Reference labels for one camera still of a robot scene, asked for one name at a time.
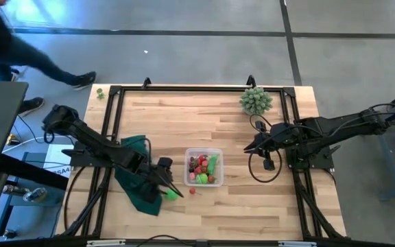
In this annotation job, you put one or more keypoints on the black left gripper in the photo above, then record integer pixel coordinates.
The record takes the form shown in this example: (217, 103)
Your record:
(146, 171)

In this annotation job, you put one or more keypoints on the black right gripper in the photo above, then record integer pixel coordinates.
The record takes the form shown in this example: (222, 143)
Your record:
(274, 139)

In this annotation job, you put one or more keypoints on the green plastic pear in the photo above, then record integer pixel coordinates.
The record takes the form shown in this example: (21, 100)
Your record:
(172, 196)

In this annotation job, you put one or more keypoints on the clear plastic tupperware container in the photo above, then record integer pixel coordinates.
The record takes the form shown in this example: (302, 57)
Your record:
(221, 154)

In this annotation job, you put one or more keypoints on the pink candy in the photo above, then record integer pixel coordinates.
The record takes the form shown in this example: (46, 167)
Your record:
(204, 163)

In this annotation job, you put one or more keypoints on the green pepper toy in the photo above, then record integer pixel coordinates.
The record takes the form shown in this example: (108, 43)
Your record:
(213, 164)

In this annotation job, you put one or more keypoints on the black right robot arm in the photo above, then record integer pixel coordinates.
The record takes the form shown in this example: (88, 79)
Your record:
(338, 123)

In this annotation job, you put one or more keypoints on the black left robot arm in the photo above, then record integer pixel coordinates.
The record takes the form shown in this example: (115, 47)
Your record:
(94, 142)

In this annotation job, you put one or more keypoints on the dark green cloth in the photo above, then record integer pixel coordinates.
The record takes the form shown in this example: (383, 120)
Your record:
(129, 188)

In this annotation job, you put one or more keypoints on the artificial succulent in grey pot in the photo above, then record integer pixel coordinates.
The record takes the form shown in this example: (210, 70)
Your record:
(255, 101)

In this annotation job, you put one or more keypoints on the white label sheet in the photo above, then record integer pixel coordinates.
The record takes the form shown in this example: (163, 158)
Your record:
(58, 164)

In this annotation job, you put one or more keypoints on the clear water bottle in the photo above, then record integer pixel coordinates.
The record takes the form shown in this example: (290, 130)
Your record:
(34, 195)

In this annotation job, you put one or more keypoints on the brown bottle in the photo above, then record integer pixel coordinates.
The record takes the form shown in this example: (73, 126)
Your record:
(12, 189)

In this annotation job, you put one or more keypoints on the person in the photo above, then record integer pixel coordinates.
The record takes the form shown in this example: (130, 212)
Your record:
(39, 60)

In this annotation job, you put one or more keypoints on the silver metal bracket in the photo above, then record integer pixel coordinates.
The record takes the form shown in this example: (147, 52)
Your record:
(297, 244)
(105, 243)

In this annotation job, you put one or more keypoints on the black aluminium rig frame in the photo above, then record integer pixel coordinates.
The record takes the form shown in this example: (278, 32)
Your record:
(201, 88)

